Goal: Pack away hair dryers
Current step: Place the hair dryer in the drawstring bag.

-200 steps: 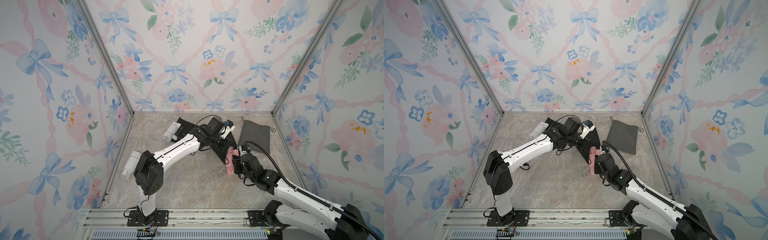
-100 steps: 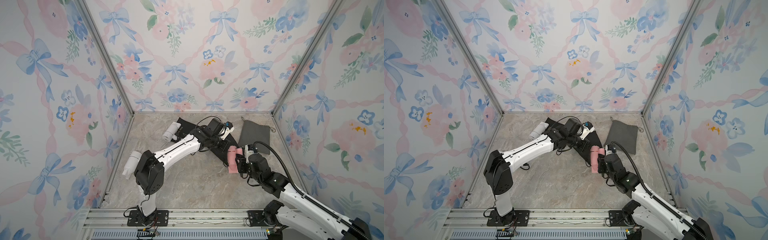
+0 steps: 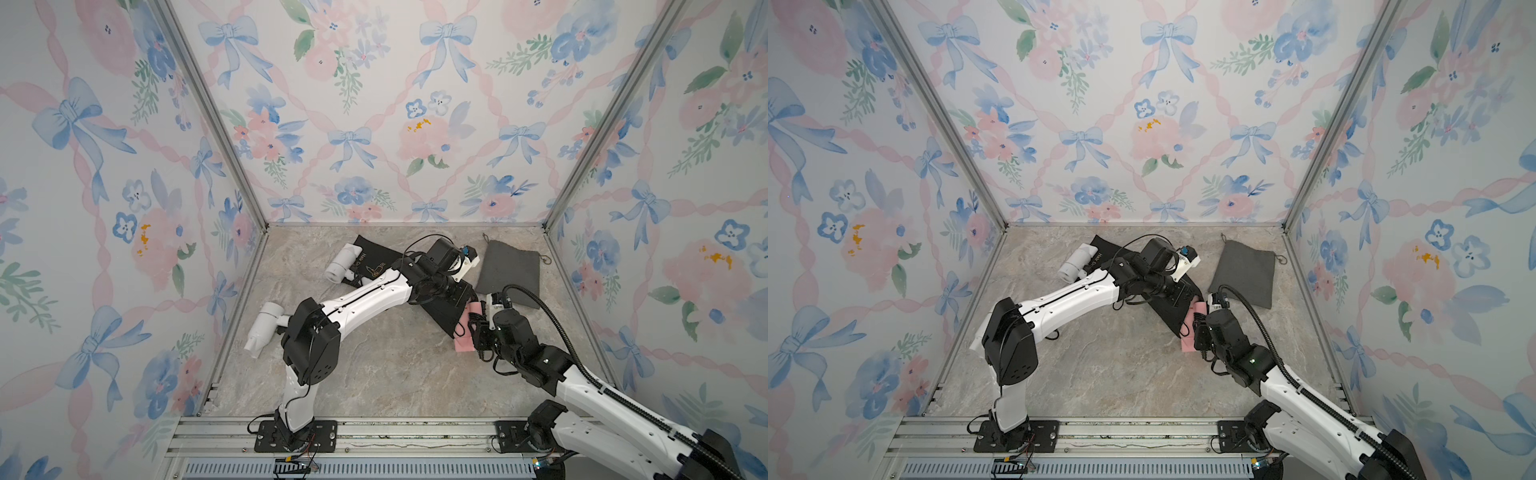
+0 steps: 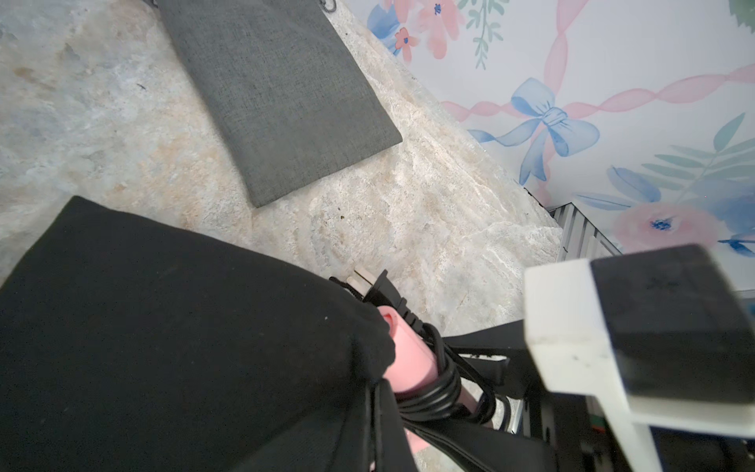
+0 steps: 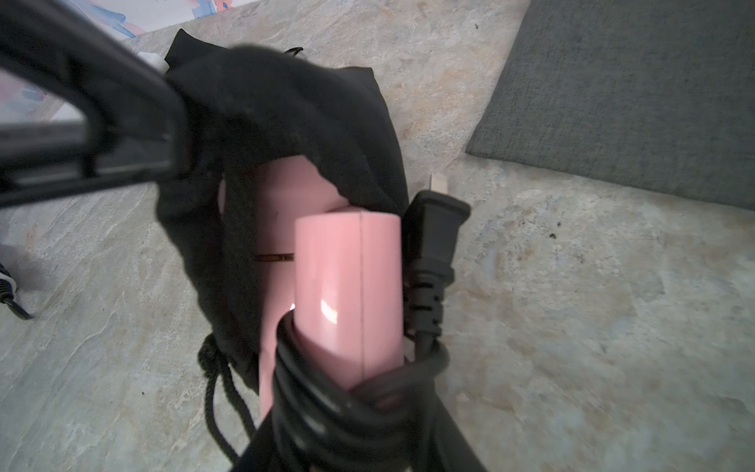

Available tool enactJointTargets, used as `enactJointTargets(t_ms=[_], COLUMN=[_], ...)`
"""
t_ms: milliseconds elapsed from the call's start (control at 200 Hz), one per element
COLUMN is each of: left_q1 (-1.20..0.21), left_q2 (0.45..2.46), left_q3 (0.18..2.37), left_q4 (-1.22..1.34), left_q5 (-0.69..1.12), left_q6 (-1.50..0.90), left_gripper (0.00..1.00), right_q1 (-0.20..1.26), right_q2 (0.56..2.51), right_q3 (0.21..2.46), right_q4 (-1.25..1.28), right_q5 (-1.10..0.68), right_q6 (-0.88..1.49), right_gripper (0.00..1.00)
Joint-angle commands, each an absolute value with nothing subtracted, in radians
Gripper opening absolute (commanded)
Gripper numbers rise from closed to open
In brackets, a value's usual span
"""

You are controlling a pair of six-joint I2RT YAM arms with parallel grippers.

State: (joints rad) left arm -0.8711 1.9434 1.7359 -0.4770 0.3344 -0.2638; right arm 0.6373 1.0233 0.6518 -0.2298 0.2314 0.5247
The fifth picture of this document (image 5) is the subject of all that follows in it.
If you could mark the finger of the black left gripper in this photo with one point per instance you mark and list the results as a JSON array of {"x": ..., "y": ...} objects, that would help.
[{"x": 134, "y": 127}]

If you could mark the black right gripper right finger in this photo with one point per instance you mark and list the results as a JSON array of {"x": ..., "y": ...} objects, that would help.
[{"x": 450, "y": 452}]

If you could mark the plain black drawstring pouch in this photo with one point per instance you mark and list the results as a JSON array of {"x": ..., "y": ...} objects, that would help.
[{"x": 254, "y": 105}]

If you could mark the pink folding hair dryer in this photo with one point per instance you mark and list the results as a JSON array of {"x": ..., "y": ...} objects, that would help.
[{"x": 321, "y": 242}]

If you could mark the grey fabric drawstring pouch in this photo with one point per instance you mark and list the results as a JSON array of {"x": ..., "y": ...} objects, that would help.
[{"x": 656, "y": 95}]

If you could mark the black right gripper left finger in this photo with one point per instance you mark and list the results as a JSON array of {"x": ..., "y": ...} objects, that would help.
[{"x": 261, "y": 455}]

